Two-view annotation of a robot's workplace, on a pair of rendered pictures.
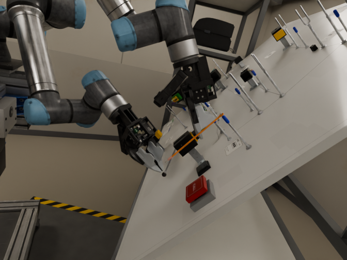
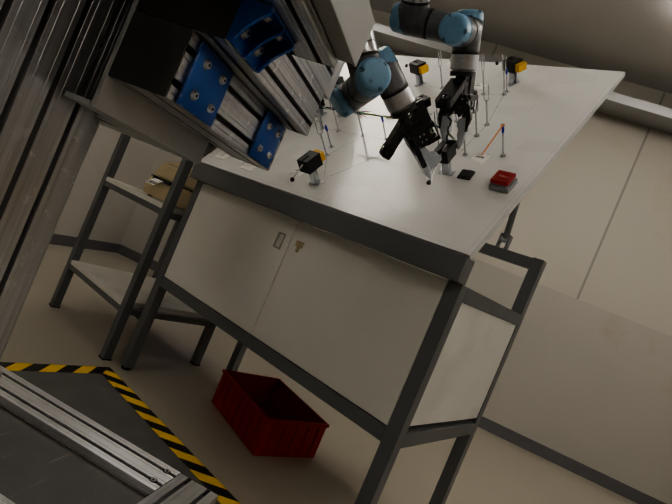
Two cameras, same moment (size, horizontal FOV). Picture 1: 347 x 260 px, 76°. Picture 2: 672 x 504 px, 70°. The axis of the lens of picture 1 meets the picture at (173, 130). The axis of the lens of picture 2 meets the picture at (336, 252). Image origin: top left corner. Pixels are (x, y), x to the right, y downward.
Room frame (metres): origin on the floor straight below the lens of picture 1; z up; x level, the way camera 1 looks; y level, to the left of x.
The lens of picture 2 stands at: (-0.12, 1.14, 0.76)
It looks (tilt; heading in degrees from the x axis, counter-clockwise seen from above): 0 degrees down; 308
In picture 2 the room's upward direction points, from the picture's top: 23 degrees clockwise
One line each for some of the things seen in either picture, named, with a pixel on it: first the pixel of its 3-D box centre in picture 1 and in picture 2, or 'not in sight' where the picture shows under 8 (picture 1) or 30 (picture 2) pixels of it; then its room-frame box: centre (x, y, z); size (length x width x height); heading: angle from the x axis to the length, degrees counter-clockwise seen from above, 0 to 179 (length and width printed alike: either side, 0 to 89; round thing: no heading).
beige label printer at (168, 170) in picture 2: not in sight; (190, 188); (1.76, -0.09, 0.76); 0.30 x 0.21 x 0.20; 94
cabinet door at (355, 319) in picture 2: not in sight; (338, 310); (0.67, 0.03, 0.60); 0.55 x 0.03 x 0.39; 1
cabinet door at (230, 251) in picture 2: not in sight; (226, 251); (1.22, 0.03, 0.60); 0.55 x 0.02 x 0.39; 1
